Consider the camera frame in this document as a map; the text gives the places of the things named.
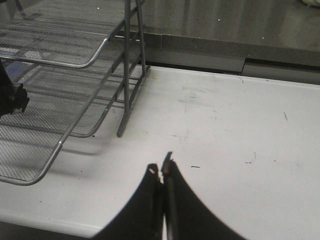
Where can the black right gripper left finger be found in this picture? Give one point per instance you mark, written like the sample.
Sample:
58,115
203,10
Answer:
142,216

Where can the silver metal rack frame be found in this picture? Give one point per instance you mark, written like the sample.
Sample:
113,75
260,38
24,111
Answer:
134,64

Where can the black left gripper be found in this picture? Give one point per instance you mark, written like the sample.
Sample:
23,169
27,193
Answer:
13,97

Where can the silver mesh tray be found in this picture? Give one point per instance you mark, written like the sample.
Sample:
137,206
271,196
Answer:
64,33
57,95
25,162

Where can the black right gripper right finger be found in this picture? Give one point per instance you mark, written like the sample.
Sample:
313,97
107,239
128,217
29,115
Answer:
186,217

